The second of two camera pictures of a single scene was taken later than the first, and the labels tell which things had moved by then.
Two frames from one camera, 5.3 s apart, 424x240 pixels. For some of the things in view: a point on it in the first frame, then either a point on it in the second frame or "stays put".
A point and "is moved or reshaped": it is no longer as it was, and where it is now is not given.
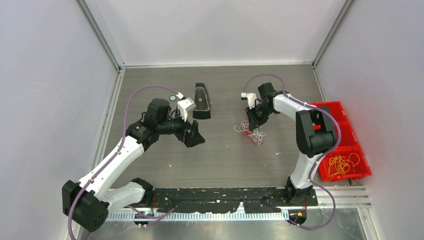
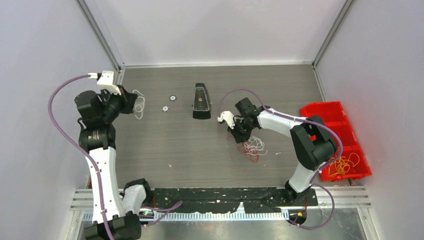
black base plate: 255,200 stays put
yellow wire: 339,165 stays put
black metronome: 203,102 stays put
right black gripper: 254,122 → 239,138
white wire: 257,133 is moved or reshaped
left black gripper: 193,137 → 128,100
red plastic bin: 347,160 stays put
